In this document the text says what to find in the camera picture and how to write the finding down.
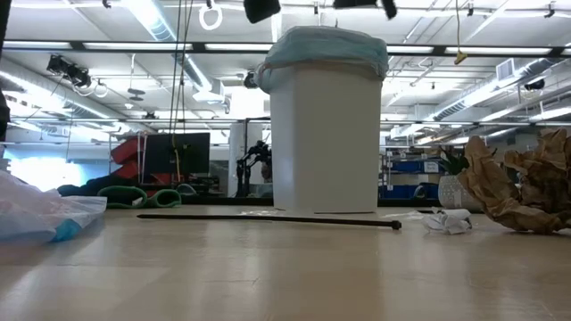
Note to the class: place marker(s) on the light blue trash bag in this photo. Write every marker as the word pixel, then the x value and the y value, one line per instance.
pixel 325 44

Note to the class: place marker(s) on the white plastic trash can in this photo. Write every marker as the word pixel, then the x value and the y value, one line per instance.
pixel 325 142

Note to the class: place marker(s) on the long black zip tie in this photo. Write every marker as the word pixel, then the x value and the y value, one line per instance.
pixel 267 219

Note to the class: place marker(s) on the large brown paper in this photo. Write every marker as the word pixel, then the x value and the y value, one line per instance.
pixel 495 196

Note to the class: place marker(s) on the white paper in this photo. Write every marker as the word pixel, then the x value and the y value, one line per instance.
pixel 446 223

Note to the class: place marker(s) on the white trash bag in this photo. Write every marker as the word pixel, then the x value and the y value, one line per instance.
pixel 35 214

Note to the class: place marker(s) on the black monitor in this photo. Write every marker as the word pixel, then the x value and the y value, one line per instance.
pixel 192 151

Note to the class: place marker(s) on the blue labelled storage bin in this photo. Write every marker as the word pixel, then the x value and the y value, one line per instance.
pixel 415 166

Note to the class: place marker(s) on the red angular object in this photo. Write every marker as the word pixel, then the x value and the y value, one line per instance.
pixel 127 151

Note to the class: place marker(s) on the succulent in white pot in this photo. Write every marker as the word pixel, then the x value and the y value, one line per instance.
pixel 450 196

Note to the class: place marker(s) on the black ceiling fixture cluster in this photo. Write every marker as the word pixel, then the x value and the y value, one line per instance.
pixel 67 69

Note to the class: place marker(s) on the flat clear plastic scrap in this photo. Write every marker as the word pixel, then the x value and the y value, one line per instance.
pixel 406 215

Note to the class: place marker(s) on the dark cloth heap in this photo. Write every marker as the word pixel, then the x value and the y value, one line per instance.
pixel 85 188

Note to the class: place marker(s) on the black table edge rail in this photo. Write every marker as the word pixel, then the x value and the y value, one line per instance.
pixel 223 201

